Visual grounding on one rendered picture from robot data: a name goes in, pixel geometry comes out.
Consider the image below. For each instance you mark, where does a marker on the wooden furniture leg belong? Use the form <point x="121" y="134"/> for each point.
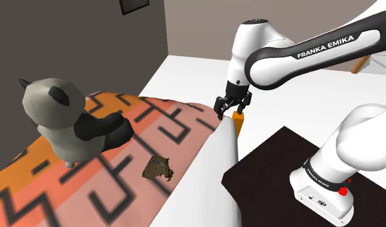
<point x="360" y="64"/>

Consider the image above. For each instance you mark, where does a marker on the brown crumpled object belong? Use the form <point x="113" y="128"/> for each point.
<point x="156" y="169"/>

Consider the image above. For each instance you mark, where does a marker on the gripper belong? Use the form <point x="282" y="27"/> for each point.
<point x="236" y="89"/>

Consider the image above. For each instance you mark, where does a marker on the panda plush toy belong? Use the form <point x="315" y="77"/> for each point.
<point x="60" y="125"/>

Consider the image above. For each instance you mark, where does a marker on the dark framed wall picture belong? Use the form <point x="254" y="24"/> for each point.
<point x="133" y="5"/>

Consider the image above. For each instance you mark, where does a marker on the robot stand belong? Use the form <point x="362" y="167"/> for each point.
<point x="262" y="176"/>

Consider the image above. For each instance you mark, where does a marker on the bed with orange patterned cover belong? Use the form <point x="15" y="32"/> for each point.
<point x="199" y="188"/>

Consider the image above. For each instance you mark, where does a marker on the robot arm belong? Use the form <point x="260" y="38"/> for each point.
<point x="306" y="63"/>

